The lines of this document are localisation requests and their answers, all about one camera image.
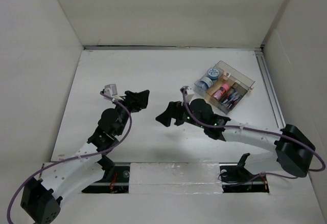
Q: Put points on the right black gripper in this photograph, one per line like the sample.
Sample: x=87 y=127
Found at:
x=174 y=109

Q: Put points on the red gel pen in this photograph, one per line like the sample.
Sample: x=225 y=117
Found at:
x=231 y=100

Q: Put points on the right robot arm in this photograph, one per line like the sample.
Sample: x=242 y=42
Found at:
x=290 y=149

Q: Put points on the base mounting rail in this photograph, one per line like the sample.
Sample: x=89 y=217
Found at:
x=173 y=178

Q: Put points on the clear desk organizer box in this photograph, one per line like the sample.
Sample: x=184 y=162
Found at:
x=237 y=81

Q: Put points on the aluminium rail right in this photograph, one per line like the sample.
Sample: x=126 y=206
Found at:
x=279 y=118

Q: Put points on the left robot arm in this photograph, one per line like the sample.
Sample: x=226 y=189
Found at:
x=42 y=199

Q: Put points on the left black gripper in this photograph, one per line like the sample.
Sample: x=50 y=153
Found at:
x=136 y=101

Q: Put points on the pink glue bottle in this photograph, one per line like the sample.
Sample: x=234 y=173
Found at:
x=222 y=90

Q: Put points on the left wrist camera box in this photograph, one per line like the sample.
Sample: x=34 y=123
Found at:
x=110 y=90

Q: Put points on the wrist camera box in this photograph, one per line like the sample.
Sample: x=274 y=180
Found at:
x=187 y=94
x=110 y=90

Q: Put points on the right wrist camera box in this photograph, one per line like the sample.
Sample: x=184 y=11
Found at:
x=187 y=94

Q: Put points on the blue round tape tin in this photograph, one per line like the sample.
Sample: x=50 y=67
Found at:
x=213 y=74

